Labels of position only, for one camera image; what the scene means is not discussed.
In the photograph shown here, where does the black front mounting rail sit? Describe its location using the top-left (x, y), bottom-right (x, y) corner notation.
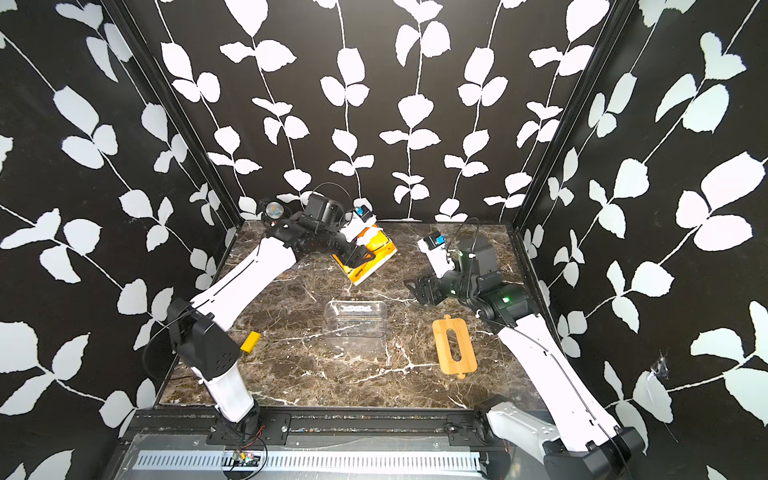
top-left (123, 405), bottom-right (499, 447)

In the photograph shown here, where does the bamboo tissue box lid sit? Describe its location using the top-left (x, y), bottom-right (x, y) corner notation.
top-left (432, 315), bottom-right (478, 380)

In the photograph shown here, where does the clear plastic tissue box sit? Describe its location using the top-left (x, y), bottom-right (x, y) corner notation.
top-left (323, 300), bottom-right (388, 355)

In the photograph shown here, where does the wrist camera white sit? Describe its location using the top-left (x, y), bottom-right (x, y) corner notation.
top-left (417, 231), bottom-right (455, 279)
top-left (339, 205), bottom-right (376, 242)

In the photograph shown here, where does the yellow block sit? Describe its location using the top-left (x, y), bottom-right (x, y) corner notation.
top-left (240, 331), bottom-right (261, 353)

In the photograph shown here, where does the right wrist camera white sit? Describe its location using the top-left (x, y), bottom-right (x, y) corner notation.
top-left (417, 231), bottom-right (455, 279)

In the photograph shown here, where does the white perforated vent strip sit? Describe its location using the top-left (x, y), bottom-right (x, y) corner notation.
top-left (130, 450), bottom-right (483, 475)

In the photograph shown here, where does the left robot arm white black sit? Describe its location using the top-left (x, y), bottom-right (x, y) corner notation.
top-left (161, 191), bottom-right (376, 424)

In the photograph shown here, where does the orange tissue paper pack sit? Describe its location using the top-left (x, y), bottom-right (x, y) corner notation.
top-left (332, 223), bottom-right (397, 285)

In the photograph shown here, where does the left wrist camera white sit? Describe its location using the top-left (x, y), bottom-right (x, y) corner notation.
top-left (339, 205), bottom-right (376, 242)

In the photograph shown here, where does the small circuit board with wires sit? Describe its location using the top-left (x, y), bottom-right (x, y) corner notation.
top-left (222, 450), bottom-right (264, 471)

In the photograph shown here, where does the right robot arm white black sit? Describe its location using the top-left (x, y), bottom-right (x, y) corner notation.
top-left (405, 231), bottom-right (645, 479)

